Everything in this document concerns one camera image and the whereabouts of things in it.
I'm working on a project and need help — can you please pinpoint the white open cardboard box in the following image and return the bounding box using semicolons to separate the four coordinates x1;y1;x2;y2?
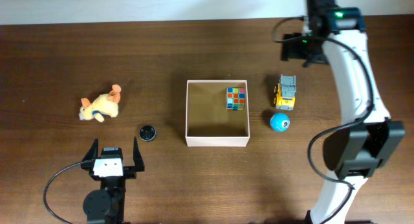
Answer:
185;80;250;147

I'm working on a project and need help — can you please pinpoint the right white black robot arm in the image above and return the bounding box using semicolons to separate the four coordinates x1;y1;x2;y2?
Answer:
281;0;405;223

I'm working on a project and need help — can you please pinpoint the blue toy ball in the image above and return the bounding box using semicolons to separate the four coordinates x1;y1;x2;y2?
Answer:
269;113;290;132

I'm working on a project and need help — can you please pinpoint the multicolour puzzle cube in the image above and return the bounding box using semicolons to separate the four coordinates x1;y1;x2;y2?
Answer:
226;87;246;111

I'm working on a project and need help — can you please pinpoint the right black cable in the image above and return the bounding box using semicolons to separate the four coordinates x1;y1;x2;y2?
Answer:
270;16;376;224

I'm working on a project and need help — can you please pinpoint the black round puck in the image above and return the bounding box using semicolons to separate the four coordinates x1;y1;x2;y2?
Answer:
138;125;157;142

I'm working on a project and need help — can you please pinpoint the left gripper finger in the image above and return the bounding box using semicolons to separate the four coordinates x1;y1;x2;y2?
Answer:
82;139;98;161
133;137;144;168

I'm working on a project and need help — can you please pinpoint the yellow grey toy truck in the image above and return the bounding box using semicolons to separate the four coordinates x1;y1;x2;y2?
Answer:
274;75;297;111

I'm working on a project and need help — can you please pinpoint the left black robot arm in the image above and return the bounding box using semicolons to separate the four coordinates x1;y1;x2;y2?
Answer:
81;139;145;224

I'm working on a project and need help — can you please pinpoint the left black cable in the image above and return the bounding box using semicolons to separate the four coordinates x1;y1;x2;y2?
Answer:
43;160;88;224

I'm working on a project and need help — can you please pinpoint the black cable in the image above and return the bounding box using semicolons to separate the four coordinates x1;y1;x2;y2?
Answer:
43;160;88;224
270;16;376;224

